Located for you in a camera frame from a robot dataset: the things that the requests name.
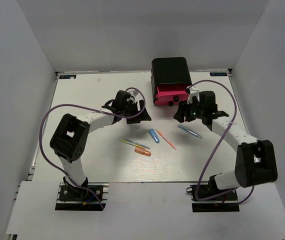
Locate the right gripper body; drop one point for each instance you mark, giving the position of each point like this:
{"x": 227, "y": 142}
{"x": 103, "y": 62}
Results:
{"x": 197, "y": 110}

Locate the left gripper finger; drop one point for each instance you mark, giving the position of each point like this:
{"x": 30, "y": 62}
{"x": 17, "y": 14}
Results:
{"x": 133, "y": 120}
{"x": 144, "y": 116}

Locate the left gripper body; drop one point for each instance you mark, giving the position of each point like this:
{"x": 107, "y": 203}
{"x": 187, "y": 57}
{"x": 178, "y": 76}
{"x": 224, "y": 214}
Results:
{"x": 131, "y": 110}

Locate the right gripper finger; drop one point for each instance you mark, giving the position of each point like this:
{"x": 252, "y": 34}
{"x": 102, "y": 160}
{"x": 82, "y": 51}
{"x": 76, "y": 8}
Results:
{"x": 183, "y": 116}
{"x": 181, "y": 106}

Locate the blue white pen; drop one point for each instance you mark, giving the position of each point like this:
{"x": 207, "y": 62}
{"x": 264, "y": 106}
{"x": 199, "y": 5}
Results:
{"x": 191, "y": 132}

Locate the blue correction tape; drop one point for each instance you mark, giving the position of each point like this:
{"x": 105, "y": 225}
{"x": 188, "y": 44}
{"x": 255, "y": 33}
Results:
{"x": 154, "y": 135}

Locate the black pink drawer organizer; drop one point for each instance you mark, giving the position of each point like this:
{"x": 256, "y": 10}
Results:
{"x": 170, "y": 76}

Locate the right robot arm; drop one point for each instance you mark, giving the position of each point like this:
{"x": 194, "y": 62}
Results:
{"x": 255, "y": 162}

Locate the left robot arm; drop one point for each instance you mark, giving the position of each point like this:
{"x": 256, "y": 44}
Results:
{"x": 70, "y": 137}

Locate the yellow blue pen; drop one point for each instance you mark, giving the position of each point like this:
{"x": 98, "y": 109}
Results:
{"x": 133, "y": 143}

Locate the orange pink pen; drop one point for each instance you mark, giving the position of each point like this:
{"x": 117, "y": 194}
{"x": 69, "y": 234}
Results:
{"x": 166, "y": 139}

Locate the right blue table label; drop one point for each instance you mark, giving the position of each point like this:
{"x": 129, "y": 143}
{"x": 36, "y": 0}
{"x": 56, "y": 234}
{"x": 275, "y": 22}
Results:
{"x": 218, "y": 74}

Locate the blue table label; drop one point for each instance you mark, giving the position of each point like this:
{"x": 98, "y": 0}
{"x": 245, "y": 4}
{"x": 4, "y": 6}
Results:
{"x": 218, "y": 74}
{"x": 68, "y": 76}

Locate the left blue table label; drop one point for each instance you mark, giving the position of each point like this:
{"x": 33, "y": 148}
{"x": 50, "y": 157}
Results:
{"x": 68, "y": 76}

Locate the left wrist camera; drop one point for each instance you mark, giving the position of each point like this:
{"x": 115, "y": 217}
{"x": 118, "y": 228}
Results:
{"x": 133, "y": 93}

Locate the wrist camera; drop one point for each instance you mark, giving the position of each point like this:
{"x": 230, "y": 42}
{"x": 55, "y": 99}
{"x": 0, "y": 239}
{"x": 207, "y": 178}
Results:
{"x": 133, "y": 93}
{"x": 192, "y": 91}

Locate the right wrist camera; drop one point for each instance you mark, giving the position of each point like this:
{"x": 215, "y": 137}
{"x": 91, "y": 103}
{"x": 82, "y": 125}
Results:
{"x": 192, "y": 91}

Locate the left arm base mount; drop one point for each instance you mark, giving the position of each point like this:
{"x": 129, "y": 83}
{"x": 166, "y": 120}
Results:
{"x": 84, "y": 201}

